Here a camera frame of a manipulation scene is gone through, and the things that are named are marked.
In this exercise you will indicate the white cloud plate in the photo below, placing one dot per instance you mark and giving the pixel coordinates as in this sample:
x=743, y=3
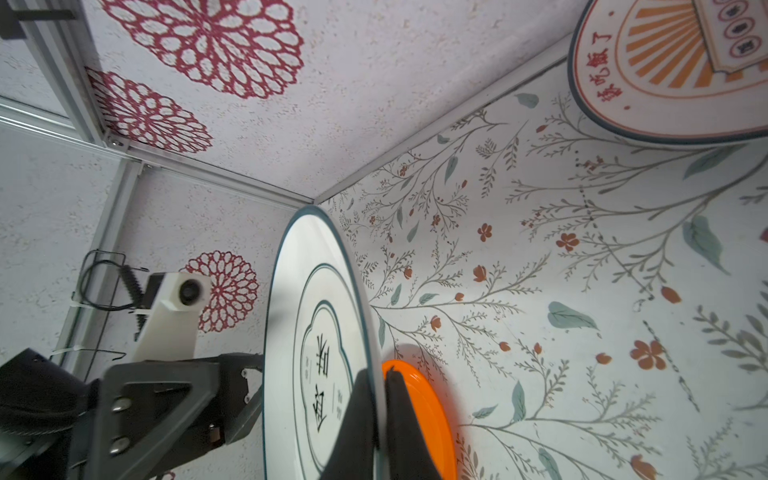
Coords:
x=319, y=337

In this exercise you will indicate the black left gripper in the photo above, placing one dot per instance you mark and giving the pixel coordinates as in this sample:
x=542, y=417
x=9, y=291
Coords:
x=143, y=419

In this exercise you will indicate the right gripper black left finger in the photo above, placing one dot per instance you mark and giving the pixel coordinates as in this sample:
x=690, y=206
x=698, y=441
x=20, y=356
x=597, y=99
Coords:
x=352, y=457

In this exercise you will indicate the orange plastic plate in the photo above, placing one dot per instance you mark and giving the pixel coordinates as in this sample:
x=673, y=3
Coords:
x=432, y=419

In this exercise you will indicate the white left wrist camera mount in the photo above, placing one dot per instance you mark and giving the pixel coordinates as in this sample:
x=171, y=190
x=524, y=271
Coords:
x=172, y=307

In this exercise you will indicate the orange sunburst plate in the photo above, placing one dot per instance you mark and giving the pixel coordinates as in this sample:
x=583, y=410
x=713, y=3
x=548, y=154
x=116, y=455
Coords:
x=673, y=72

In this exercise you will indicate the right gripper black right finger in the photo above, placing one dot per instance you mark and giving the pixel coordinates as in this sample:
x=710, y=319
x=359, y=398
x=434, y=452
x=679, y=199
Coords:
x=407, y=453

